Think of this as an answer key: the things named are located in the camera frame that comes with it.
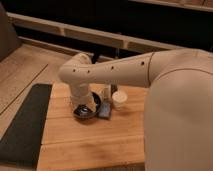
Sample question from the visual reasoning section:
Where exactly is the wooden slatted table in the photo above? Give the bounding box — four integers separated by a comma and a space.
37, 83, 147, 171

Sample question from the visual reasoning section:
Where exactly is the wooden shelf rail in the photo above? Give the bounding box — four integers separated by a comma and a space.
7, 12, 182, 53

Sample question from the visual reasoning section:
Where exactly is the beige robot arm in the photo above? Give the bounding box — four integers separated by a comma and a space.
59, 48, 213, 171

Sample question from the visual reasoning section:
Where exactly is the black floor mat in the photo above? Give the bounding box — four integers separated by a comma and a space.
0, 84, 52, 168

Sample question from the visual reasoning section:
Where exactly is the clear plastic bottle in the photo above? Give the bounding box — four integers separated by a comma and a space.
103, 85, 111, 101

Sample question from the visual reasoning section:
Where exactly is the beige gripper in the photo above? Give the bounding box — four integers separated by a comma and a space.
70, 87, 96, 111

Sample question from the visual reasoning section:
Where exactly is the black round bowl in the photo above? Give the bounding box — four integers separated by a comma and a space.
73, 92, 101, 119

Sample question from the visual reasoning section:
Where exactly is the white paper cup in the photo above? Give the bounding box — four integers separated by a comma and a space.
112, 91, 128, 110

